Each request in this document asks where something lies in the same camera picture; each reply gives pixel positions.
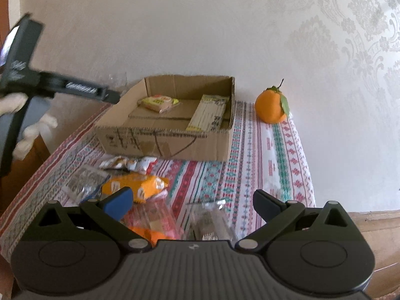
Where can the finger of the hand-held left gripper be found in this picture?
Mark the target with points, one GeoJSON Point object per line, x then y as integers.
{"type": "Point", "coordinates": [84, 89]}

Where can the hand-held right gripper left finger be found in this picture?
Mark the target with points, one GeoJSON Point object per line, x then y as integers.
{"type": "Point", "coordinates": [120, 201]}

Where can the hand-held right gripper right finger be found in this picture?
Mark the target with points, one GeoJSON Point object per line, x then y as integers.
{"type": "Point", "coordinates": [265, 204]}

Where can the pink clear snack packet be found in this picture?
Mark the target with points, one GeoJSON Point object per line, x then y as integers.
{"type": "Point", "coordinates": [156, 217]}

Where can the silver clear snack packet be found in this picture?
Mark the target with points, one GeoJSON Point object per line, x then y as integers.
{"type": "Point", "coordinates": [82, 182]}

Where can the clear plastic snack packet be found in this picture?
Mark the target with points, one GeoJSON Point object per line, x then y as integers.
{"type": "Point", "coordinates": [209, 222]}

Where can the brown cardboard box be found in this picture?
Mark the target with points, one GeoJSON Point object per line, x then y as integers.
{"type": "Point", "coordinates": [187, 147]}

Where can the person's left hand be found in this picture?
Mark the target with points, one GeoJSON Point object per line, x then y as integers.
{"type": "Point", "coordinates": [12, 103]}

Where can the small brown white snack packet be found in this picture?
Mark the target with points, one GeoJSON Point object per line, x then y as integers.
{"type": "Point", "coordinates": [117, 162]}

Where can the patterned woven tablecloth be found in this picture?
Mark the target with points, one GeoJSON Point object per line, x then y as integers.
{"type": "Point", "coordinates": [250, 162]}

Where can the small white red snack packet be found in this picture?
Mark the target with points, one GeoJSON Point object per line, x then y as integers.
{"type": "Point", "coordinates": [145, 164]}

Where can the yellow snack packet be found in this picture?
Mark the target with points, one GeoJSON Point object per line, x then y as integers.
{"type": "Point", "coordinates": [157, 102]}

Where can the brown wooden furniture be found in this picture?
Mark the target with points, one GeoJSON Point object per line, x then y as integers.
{"type": "Point", "coordinates": [29, 168]}

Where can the orange fruit with leaf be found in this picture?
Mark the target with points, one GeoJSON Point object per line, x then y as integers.
{"type": "Point", "coordinates": [270, 106]}

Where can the beige snack pack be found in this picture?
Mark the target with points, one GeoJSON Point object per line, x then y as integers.
{"type": "Point", "coordinates": [207, 112]}

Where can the light wooden furniture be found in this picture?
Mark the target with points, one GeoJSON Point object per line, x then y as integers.
{"type": "Point", "coordinates": [375, 225]}

